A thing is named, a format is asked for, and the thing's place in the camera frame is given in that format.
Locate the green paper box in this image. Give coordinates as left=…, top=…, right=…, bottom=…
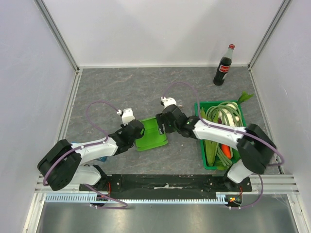
left=136, top=117, right=168, bottom=152

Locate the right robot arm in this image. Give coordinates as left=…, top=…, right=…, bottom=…
left=156, top=104, right=276, bottom=191

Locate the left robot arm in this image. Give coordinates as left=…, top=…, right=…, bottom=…
left=37, top=119, right=145, bottom=191

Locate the blue small box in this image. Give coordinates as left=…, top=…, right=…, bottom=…
left=97, top=157, right=107, bottom=163

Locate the green plastic tray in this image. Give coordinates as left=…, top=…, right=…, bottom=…
left=194, top=100, right=246, bottom=170

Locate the green long beans bundle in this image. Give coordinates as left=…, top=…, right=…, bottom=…
left=201, top=101, right=244, bottom=169

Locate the orange carrot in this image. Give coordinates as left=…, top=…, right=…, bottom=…
left=221, top=144, right=232, bottom=160

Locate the cola glass bottle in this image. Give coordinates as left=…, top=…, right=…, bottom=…
left=213, top=44, right=235, bottom=86

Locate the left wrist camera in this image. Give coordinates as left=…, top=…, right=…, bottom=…
left=117, top=108, right=135, bottom=126

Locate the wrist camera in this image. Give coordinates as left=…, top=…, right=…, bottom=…
left=161, top=97, right=177, bottom=109
left=117, top=108, right=135, bottom=126

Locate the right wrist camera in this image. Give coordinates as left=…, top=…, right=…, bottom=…
left=161, top=97, right=177, bottom=109

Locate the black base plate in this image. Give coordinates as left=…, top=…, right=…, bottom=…
left=94, top=174, right=252, bottom=199

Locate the grey cable duct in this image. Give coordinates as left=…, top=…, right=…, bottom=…
left=45, top=193, right=227, bottom=204

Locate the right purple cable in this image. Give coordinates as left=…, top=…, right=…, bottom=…
left=162, top=82, right=285, bottom=209

